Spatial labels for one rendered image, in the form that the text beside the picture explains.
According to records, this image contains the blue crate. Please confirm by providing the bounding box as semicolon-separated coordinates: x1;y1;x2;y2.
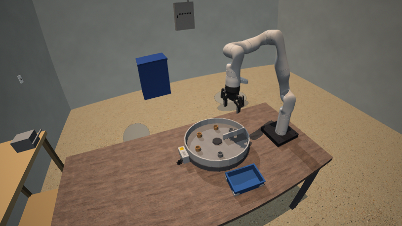
225;163;264;197

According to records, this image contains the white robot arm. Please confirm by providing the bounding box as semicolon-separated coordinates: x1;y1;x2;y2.
223;30;296;136

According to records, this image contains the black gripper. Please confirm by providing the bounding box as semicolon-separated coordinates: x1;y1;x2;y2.
221;85;244;113

